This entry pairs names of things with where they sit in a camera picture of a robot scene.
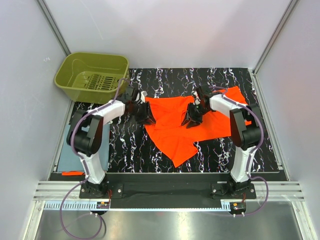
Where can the folded grey-blue t shirt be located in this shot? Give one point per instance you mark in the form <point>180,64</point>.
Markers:
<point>69,162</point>

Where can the right aluminium frame post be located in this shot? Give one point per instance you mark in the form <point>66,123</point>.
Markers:
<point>275,35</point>

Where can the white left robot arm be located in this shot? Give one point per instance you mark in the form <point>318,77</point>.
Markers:
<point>85,134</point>

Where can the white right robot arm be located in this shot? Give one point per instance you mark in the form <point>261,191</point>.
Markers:
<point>247,133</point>

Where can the orange t shirt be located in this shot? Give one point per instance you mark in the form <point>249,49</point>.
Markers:
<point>177,141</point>

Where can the black marble pattern mat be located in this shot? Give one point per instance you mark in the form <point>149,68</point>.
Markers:
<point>132,151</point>

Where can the aluminium front rail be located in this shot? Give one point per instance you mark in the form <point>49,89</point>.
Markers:
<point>276,190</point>

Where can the folded orange t shirt underneath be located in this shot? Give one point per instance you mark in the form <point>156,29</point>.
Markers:
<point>72,173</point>

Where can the olive green plastic basket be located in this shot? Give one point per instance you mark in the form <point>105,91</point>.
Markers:
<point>92,77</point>

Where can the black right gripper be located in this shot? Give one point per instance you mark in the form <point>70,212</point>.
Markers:
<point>186,119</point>

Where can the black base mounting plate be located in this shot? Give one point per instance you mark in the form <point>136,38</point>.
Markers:
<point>148,201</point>

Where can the aluminium frame post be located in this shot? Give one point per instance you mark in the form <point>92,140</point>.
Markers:
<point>53,26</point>
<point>275,35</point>

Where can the left aluminium frame post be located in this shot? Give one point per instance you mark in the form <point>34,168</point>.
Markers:
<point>53,26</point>

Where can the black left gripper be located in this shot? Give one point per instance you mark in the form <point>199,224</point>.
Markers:
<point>147,116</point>

